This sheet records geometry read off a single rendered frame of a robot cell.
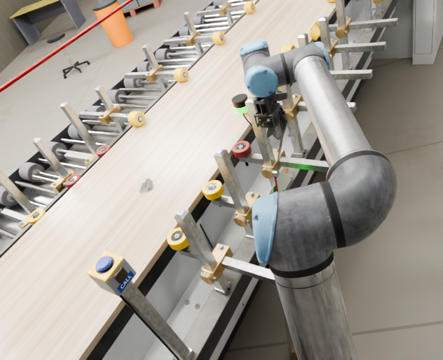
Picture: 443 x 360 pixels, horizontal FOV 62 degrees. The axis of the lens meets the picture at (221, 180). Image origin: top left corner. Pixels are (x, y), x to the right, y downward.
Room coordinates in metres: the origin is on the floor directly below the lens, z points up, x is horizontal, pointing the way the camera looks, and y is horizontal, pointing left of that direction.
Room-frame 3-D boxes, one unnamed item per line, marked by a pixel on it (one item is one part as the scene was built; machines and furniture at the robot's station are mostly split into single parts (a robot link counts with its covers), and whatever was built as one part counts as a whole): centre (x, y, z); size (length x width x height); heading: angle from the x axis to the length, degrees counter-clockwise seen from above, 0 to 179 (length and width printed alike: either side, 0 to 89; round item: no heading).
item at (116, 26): (6.81, 0.62, 0.34); 0.44 x 0.43 x 0.68; 76
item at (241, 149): (1.30, -0.13, 0.85); 0.08 x 0.08 x 0.11
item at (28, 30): (9.65, 2.14, 0.34); 1.31 x 0.66 x 0.69; 74
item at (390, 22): (1.84, -1.01, 0.94); 0.36 x 0.03 x 0.03; 44
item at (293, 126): (1.34, -0.39, 0.91); 0.03 x 0.03 x 0.48; 44
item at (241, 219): (1.01, -0.05, 0.83); 0.13 x 0.06 x 0.05; 134
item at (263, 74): (0.99, -0.23, 1.33); 0.12 x 0.12 x 0.09; 76
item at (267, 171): (1.19, -0.22, 0.84); 0.13 x 0.06 x 0.05; 134
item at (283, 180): (1.13, -0.21, 0.75); 0.26 x 0.01 x 0.10; 134
